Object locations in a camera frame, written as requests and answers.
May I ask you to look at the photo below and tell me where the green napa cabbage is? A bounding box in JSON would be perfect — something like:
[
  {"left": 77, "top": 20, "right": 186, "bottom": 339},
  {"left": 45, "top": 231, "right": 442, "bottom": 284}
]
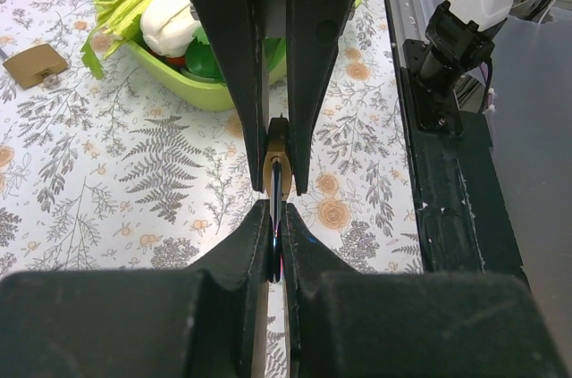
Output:
[{"left": 80, "top": 0, "right": 152, "bottom": 80}]

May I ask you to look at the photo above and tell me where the large brass padlock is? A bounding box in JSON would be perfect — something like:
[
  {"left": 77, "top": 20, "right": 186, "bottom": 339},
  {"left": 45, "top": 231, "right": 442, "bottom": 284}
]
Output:
[{"left": 3, "top": 44, "right": 69, "bottom": 89}]

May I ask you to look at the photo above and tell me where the aluminium frame rail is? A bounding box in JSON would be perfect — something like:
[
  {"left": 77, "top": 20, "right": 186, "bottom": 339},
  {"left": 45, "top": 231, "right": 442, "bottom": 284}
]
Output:
[{"left": 399, "top": 0, "right": 571, "bottom": 135}]

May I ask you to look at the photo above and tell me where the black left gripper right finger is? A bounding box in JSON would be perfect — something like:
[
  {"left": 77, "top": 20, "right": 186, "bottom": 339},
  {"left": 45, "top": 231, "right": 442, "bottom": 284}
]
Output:
[{"left": 282, "top": 205, "right": 563, "bottom": 377}]

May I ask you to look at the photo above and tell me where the green bok choy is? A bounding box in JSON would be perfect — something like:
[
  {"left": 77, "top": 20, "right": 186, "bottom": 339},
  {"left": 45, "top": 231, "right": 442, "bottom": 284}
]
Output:
[{"left": 185, "top": 38, "right": 223, "bottom": 82}]

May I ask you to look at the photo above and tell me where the green plastic tray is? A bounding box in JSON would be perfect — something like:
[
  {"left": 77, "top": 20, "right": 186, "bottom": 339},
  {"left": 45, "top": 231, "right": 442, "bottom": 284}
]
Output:
[{"left": 94, "top": 0, "right": 359, "bottom": 112}]

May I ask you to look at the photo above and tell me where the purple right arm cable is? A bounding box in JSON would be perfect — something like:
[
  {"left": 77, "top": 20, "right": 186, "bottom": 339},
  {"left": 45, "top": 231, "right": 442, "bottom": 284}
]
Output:
[{"left": 477, "top": 0, "right": 572, "bottom": 115}]

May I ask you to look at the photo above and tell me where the floral patterned table mat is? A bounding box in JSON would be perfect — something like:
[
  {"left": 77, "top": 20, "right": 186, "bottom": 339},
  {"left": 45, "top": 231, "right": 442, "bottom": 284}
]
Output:
[{"left": 0, "top": 0, "right": 425, "bottom": 378}]

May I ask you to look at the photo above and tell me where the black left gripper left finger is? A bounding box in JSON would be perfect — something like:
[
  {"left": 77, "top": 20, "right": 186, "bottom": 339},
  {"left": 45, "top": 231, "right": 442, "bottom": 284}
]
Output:
[{"left": 1, "top": 200, "right": 270, "bottom": 377}]

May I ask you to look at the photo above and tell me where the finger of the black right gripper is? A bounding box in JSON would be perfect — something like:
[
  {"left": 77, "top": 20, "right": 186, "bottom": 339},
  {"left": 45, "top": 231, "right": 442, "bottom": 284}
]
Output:
[
  {"left": 191, "top": 0, "right": 269, "bottom": 192},
  {"left": 286, "top": 0, "right": 355, "bottom": 195}
]

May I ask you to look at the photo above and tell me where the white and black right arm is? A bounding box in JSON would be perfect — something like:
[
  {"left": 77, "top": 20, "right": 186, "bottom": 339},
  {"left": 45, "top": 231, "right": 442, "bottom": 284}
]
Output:
[{"left": 191, "top": 0, "right": 514, "bottom": 198}]

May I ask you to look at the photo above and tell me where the white radish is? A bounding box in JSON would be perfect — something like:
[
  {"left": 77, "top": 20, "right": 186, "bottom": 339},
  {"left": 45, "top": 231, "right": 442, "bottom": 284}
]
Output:
[{"left": 139, "top": 0, "right": 200, "bottom": 58}]

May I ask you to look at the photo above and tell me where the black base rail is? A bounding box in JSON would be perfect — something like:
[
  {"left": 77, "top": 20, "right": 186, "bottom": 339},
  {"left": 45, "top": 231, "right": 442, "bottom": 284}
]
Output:
[{"left": 394, "top": 39, "right": 528, "bottom": 283}]

